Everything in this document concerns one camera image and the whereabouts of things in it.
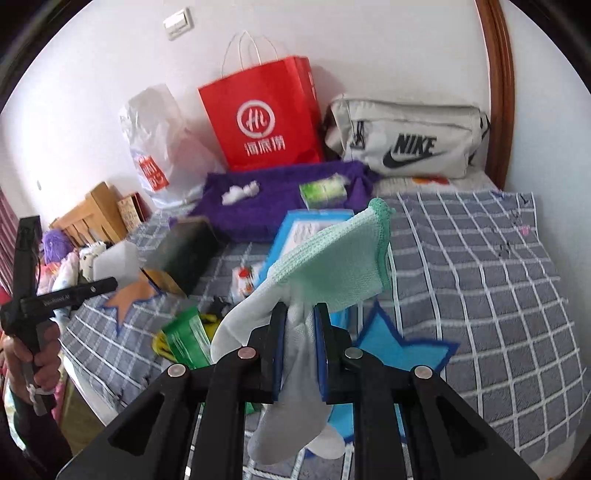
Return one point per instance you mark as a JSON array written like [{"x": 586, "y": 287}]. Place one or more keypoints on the translucent white box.
[{"x": 115, "y": 261}]

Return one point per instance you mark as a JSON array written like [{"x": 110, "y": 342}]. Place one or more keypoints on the red striped cloth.
[{"x": 7, "y": 240}]

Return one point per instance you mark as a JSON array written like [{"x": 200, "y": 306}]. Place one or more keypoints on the white light switch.
[{"x": 178, "y": 23}]

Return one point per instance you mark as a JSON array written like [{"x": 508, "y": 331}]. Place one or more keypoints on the red paper bag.
[{"x": 258, "y": 106}]

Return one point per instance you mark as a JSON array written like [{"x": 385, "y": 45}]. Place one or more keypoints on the white plastic bag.
[{"x": 157, "y": 134}]

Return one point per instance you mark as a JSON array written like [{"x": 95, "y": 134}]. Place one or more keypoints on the wooden furniture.
[{"x": 99, "y": 203}]

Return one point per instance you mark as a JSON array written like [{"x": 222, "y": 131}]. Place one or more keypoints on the person's left hand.
[{"x": 48, "y": 369}]

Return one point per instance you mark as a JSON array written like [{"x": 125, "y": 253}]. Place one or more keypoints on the green white snack packet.
[{"x": 332, "y": 272}]

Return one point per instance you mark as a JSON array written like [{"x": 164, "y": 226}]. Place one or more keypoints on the grey plaid bedsheet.
[{"x": 461, "y": 277}]

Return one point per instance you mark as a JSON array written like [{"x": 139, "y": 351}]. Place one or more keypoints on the person's left forearm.
[{"x": 27, "y": 438}]

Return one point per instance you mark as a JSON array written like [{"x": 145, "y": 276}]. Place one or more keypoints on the small white red packet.
[{"x": 244, "y": 281}]

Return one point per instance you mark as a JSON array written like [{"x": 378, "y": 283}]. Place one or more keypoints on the black box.
[{"x": 184, "y": 254}]

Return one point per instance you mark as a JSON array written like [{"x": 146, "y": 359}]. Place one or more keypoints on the blue tissue package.
[{"x": 295, "y": 230}]

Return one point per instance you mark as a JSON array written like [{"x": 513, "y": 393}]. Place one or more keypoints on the brown wooden frame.
[{"x": 501, "y": 92}]

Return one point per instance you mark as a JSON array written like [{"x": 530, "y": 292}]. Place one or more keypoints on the pastel fabric pile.
[{"x": 69, "y": 274}]

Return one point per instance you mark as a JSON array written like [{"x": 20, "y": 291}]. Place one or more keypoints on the purple plush toy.
[{"x": 57, "y": 244}]

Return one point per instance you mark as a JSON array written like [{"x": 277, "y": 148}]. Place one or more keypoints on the grey waist bag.
[{"x": 406, "y": 124}]

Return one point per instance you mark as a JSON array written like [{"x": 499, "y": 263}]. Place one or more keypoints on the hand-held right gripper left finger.
[{"x": 277, "y": 369}]

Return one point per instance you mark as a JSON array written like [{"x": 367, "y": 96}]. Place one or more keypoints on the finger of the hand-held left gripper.
[{"x": 92, "y": 289}]

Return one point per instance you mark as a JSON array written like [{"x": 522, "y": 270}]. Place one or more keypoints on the purple fluffy cloth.
[{"x": 277, "y": 212}]

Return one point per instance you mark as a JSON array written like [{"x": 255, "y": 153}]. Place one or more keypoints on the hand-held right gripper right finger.
[{"x": 322, "y": 364}]

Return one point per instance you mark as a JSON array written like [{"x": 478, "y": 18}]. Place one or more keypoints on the green tissue pack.
[{"x": 323, "y": 191}]

